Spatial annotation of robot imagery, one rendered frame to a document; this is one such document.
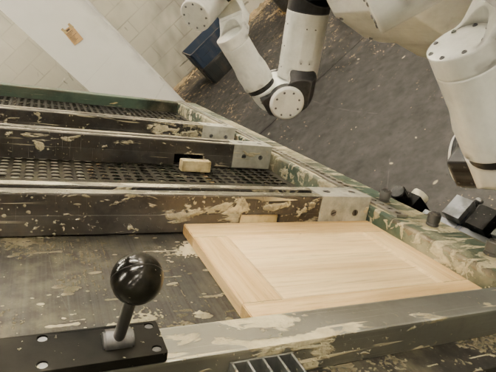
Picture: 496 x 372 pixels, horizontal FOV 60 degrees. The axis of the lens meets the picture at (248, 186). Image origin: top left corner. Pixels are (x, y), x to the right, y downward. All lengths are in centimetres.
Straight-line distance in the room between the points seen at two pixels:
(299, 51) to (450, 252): 50
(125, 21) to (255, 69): 495
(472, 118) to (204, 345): 34
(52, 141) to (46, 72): 483
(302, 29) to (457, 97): 54
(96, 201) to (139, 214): 7
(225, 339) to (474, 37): 37
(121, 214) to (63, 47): 382
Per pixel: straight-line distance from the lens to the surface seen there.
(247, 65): 96
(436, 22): 73
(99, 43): 447
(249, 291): 58
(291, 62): 98
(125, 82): 454
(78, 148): 116
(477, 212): 105
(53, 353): 41
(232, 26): 100
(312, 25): 96
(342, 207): 91
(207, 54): 497
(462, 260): 81
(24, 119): 144
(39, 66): 596
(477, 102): 47
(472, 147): 51
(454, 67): 46
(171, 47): 596
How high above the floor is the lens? 156
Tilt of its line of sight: 31 degrees down
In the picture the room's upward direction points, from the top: 45 degrees counter-clockwise
